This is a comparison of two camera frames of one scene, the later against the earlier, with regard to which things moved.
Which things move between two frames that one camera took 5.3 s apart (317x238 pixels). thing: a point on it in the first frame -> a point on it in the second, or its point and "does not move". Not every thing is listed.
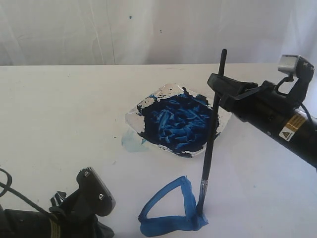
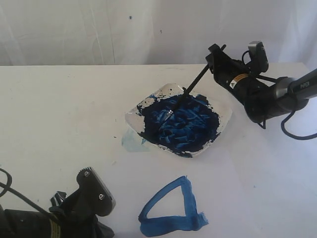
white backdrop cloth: (35, 32) does not move
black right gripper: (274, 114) -> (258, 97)
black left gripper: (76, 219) does not move
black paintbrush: (207, 169) -> (185, 92)
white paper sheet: (256, 188) does not move
